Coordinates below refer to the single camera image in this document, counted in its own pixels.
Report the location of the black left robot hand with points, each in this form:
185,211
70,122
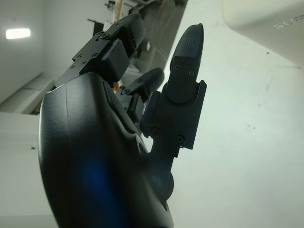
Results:
95,142

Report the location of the rectangular ceiling light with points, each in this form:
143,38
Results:
18,33

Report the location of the white two-slot toaster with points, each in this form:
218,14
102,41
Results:
261,14

